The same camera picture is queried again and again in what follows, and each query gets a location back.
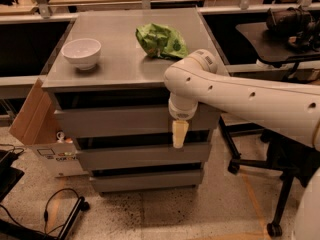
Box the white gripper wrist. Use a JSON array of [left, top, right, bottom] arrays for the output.
[[168, 100, 198, 149]]

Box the grey top drawer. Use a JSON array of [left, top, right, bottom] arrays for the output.
[[54, 101, 223, 139]]

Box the grey drawer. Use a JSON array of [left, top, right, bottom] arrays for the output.
[[77, 142, 211, 171], [54, 101, 223, 139], [89, 169, 204, 193]]

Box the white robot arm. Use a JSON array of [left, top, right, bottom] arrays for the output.
[[164, 49, 320, 240]]

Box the grey middle drawer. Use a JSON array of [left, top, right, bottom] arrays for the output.
[[77, 142, 211, 171]]

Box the grey bottom drawer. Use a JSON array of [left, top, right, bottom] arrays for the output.
[[89, 169, 204, 193]]

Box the grey drawer cabinet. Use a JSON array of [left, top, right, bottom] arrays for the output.
[[42, 8, 220, 177]]

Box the black desk top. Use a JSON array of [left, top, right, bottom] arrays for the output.
[[236, 22, 320, 64]]

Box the green crumpled chip bag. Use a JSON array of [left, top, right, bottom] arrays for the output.
[[135, 23, 189, 59]]

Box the black office chair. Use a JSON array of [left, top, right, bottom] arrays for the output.
[[219, 118, 320, 237]]

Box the white bowl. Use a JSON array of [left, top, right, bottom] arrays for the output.
[[61, 38, 102, 70]]

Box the cardboard box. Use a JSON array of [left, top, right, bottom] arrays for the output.
[[9, 79, 86, 177]]

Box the black headset on desk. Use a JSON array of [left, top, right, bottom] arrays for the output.
[[266, 7, 320, 51]]

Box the black device at left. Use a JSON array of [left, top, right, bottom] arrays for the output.
[[0, 150, 24, 202]]

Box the black stand base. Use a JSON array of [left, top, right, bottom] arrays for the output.
[[0, 196, 90, 240]]

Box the black cable on floor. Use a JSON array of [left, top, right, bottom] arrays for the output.
[[0, 187, 81, 237]]

